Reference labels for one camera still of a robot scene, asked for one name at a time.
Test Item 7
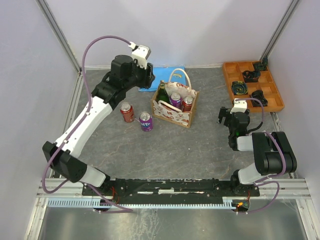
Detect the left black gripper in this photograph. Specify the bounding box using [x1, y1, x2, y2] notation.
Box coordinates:
[124, 58, 157, 92]

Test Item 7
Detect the red soda can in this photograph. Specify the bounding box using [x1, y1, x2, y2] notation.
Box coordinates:
[181, 95, 194, 112]
[120, 102, 135, 123]

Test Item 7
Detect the purple soda can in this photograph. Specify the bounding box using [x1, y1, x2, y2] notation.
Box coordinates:
[169, 92, 182, 109]
[139, 111, 153, 132]

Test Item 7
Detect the patterned canvas tote bag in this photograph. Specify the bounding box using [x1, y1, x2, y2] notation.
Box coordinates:
[150, 68, 199, 128]

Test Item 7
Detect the purple soda can front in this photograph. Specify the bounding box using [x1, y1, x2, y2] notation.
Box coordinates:
[139, 111, 153, 132]

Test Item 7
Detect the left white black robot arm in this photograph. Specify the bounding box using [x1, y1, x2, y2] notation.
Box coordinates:
[42, 54, 155, 195]

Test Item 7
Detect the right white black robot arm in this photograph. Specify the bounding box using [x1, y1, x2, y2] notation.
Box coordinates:
[214, 106, 298, 196]

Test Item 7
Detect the dark green glass bottle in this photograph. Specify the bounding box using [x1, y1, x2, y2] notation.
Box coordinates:
[156, 80, 170, 104]

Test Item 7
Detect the rolled dark sock left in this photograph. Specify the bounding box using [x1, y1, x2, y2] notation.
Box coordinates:
[231, 81, 248, 96]

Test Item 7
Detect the rolled dark sock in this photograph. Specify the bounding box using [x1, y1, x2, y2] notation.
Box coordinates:
[242, 70, 261, 83]
[231, 81, 248, 96]
[250, 89, 268, 107]
[252, 56, 269, 72]

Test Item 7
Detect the blue printed folded cloth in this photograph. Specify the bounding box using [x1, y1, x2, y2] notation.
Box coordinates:
[138, 67, 187, 92]

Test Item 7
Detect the orange compartment tray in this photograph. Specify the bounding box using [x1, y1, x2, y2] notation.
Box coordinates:
[222, 61, 285, 112]

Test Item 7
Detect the rolled dark sock bottom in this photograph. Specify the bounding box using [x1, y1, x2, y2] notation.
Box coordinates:
[250, 89, 268, 107]

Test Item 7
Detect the rolled dark sock middle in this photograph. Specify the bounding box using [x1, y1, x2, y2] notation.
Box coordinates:
[242, 70, 261, 83]

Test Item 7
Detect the rolled dark sock top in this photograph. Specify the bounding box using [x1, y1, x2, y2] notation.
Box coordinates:
[252, 56, 269, 72]

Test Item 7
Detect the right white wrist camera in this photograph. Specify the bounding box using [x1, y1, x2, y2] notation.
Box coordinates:
[230, 98, 248, 114]

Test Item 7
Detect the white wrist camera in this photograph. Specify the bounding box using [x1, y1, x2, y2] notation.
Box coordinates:
[128, 41, 151, 70]
[230, 98, 248, 114]

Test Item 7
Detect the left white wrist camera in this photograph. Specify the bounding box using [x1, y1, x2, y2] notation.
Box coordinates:
[128, 41, 151, 70]

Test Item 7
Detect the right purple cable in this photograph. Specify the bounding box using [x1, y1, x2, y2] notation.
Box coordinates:
[234, 97, 287, 216]

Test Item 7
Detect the blue slotted cable duct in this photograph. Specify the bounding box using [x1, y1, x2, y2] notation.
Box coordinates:
[47, 197, 236, 210]

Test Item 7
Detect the aluminium frame rail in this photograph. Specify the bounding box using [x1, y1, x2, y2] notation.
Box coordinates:
[36, 178, 311, 200]

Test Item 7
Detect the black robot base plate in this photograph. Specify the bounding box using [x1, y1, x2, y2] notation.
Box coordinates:
[97, 178, 260, 205]

